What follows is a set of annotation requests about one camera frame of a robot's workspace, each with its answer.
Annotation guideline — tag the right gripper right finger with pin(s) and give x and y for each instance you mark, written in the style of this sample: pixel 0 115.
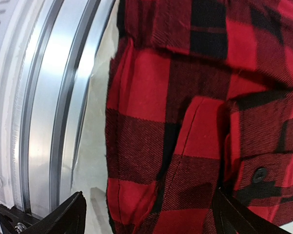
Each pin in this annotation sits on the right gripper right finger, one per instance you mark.
pixel 231 216

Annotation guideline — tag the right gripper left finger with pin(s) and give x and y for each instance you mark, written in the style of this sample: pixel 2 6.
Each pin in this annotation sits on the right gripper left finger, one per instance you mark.
pixel 68 218

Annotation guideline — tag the red black plaid shirt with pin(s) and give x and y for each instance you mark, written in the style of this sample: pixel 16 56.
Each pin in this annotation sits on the red black plaid shirt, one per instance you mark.
pixel 200 97

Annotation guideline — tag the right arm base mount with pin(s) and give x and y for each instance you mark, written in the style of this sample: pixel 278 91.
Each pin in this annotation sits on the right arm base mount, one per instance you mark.
pixel 14 221

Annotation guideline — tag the aluminium front rail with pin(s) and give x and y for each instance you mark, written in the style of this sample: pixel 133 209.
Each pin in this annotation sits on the aluminium front rail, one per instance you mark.
pixel 47 53

